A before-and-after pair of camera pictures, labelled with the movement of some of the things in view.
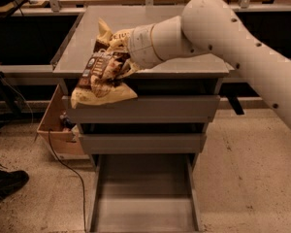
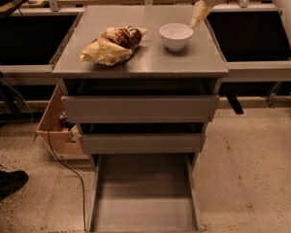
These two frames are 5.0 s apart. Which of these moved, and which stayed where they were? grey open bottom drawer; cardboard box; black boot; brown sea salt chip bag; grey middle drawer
Moved: brown sea salt chip bag
Stayed: cardboard box; black boot; grey open bottom drawer; grey middle drawer
